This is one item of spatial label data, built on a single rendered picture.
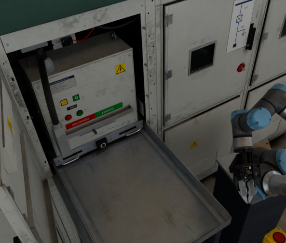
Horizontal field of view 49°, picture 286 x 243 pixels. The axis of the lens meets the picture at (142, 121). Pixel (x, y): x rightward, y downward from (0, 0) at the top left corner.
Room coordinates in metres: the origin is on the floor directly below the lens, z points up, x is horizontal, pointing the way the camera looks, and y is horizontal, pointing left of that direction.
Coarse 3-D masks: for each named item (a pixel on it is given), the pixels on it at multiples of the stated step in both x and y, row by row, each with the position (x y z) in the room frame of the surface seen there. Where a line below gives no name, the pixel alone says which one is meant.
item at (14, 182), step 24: (0, 96) 0.82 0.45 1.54; (0, 120) 0.67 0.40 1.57; (0, 144) 0.57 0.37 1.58; (24, 144) 0.89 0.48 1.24; (0, 168) 0.49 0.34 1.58; (24, 168) 0.77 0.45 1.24; (0, 192) 0.43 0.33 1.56; (24, 192) 0.65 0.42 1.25; (48, 192) 0.94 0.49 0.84; (24, 216) 0.48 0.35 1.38; (48, 216) 0.80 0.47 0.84; (24, 240) 0.43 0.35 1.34; (48, 240) 0.64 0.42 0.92
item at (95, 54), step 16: (64, 48) 1.38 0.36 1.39; (80, 48) 1.37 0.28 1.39; (96, 48) 1.36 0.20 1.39; (112, 48) 1.35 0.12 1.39; (128, 48) 1.33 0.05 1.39; (32, 64) 1.25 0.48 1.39; (64, 64) 1.24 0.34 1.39; (80, 64) 1.22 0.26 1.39; (32, 80) 1.13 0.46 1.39; (32, 96) 1.24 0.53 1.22
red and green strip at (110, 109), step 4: (116, 104) 1.28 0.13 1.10; (120, 104) 1.29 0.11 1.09; (108, 108) 1.26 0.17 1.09; (112, 108) 1.27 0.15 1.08; (116, 108) 1.28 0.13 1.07; (96, 112) 1.23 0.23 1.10; (100, 112) 1.24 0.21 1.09; (104, 112) 1.25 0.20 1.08; (108, 112) 1.26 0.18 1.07; (88, 116) 1.20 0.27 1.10; (92, 116) 1.21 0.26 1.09; (96, 116) 1.22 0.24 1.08; (80, 120) 1.18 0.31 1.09; (84, 120) 1.19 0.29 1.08; (88, 120) 1.20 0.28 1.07; (68, 124) 1.15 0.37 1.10; (72, 124) 1.16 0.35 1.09; (76, 124) 1.17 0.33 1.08; (68, 128) 1.15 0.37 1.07
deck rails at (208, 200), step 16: (160, 144) 1.19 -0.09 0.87; (176, 160) 1.06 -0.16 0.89; (64, 176) 1.02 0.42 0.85; (192, 176) 0.94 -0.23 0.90; (192, 192) 0.88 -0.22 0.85; (208, 192) 0.83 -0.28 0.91; (80, 208) 0.83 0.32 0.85; (208, 208) 0.79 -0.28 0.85; (224, 208) 0.74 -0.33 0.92; (96, 240) 0.67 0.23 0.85
